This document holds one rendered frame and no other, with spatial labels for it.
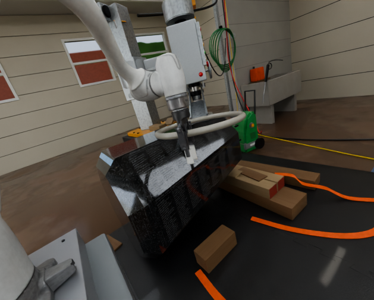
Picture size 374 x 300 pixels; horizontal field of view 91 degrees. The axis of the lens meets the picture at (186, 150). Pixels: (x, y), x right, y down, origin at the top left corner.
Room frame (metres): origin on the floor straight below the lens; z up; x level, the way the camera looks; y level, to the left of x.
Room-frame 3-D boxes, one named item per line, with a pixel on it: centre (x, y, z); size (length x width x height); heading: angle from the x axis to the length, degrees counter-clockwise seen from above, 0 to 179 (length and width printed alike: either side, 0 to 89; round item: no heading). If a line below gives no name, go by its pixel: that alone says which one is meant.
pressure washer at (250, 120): (2.68, -0.96, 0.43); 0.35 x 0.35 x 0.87; 20
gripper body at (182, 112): (0.77, -0.01, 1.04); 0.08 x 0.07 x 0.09; 157
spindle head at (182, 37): (1.70, -0.21, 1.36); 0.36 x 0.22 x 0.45; 171
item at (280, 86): (4.06, -2.15, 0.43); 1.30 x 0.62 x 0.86; 122
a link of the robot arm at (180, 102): (0.77, -0.01, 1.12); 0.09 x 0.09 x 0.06
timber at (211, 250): (0.98, -0.03, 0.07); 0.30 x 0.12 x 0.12; 124
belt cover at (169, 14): (1.96, -0.25, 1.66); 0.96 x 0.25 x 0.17; 171
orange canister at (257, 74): (4.17, -1.93, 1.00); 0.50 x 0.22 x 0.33; 122
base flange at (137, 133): (2.29, 0.36, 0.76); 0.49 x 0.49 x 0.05; 35
